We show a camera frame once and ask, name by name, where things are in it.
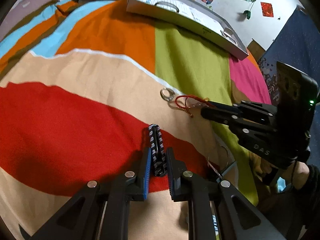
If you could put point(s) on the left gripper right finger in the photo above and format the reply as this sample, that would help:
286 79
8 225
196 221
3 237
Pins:
216 210

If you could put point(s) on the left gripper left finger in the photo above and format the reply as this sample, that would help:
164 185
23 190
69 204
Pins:
100 211

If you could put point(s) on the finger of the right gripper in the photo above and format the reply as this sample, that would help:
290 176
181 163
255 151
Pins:
226 120
219 111

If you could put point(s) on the silver hair claw clip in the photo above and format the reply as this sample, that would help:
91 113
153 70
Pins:
228 34

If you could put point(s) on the silver bangle rings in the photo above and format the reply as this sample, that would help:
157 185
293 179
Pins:
167 6

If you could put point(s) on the person's right hand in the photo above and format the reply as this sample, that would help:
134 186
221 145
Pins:
296 174

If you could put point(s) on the dark blue hanging cloth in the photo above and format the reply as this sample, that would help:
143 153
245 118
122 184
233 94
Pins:
297 45

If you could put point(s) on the grey tray with paper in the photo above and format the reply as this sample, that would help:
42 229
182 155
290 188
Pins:
192 16

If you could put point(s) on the colourful patchwork bedspread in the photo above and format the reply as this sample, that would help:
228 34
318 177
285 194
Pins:
80 84

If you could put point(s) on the green wall hook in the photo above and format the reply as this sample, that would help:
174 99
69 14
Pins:
247 13

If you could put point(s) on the red paper on wall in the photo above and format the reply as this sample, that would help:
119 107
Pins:
267 9

